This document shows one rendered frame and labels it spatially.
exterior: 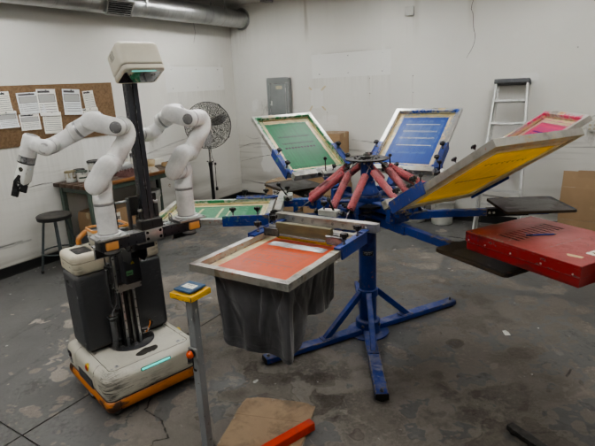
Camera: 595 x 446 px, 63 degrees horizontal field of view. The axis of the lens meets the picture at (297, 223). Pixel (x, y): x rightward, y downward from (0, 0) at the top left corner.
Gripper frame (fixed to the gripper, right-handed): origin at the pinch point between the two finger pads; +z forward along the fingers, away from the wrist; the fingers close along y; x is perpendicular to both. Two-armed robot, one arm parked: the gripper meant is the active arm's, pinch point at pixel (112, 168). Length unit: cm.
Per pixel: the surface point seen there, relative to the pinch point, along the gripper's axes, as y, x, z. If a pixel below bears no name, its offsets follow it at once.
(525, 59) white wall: 41, -434, -211
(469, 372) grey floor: -170, -182, 18
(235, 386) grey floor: -88, -82, 92
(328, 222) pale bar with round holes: -78, -95, -26
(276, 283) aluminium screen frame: -122, -24, -14
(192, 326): -105, -6, 23
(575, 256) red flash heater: -195, -88, -86
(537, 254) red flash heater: -185, -83, -79
